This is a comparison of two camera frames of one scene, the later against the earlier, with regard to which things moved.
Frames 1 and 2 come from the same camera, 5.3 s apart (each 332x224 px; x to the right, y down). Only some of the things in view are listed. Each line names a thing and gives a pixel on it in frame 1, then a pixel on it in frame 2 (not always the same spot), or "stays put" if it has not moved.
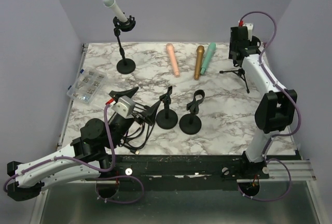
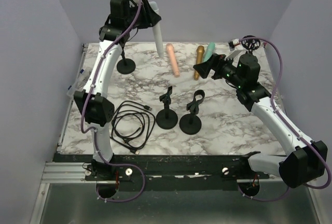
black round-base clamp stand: x=191 y=123 stays put
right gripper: x=253 y=42 → x=217 y=63
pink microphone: x=171 y=50 stays put
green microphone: x=210 y=53 stays put
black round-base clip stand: x=167 y=119 stays put
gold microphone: x=199 y=50 stays put
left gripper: x=149 y=114 → x=149 y=17
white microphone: x=109 y=1 → x=157 y=31
